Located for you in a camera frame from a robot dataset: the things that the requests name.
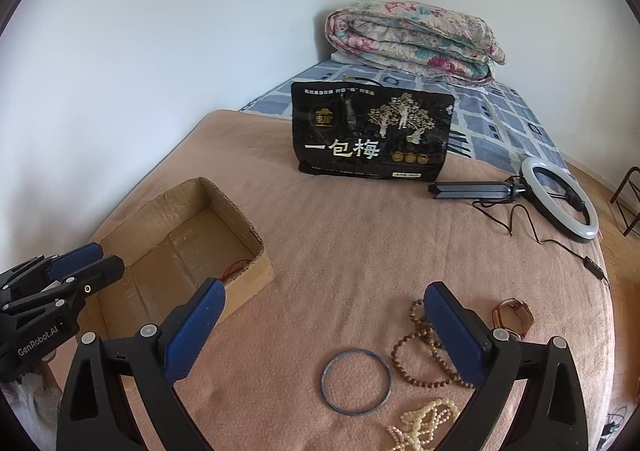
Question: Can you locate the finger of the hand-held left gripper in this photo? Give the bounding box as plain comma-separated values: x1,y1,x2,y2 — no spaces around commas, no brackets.
0,256,126,329
0,242,105,302

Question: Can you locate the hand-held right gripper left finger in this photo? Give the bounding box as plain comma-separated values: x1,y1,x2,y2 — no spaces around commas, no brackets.
56,278,227,451

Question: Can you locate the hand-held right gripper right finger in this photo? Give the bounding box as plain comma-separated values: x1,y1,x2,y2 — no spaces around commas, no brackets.
422,281,591,451

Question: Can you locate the brown wooden bead necklace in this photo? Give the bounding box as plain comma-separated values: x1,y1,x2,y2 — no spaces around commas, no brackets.
391,299,476,389

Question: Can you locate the red strap wristwatch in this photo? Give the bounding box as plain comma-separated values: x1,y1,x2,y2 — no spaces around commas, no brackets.
492,298,535,337

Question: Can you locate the cardboard box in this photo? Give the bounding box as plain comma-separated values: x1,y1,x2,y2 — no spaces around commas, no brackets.
77,177,275,382

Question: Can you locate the clear bead bracelet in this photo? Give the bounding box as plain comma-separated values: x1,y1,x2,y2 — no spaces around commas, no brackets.
387,398,463,451

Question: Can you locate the blue bangle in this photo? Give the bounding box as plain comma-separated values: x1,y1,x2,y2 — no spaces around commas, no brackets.
320,350,393,416

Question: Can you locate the person's left hand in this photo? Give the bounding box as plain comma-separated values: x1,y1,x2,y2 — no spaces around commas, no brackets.
7,362,63,451

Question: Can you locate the black folded tripod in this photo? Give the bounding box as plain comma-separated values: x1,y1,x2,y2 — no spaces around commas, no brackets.
428,179,526,204

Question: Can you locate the pink blanket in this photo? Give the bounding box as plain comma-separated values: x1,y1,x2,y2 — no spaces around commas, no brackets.
50,108,618,451

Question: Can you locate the black metal shoe rack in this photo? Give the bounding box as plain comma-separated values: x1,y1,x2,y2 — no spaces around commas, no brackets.
611,166,640,237

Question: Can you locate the black snack bag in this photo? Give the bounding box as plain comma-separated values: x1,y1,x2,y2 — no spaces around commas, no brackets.
291,79,456,180

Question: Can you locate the blue checked bedsheet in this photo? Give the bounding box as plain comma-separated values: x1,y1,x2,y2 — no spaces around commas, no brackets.
237,58,568,172

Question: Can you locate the folded floral quilt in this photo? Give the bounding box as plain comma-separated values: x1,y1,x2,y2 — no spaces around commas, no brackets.
324,0,507,84

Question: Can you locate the green pendant on red string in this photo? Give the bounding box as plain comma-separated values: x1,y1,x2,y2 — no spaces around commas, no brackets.
222,258,252,283

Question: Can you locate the black ring light cable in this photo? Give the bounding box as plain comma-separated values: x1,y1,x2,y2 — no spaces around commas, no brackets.
472,176,612,288

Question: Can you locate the white ring light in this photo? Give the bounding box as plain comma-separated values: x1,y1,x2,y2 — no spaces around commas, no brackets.
520,157,599,244

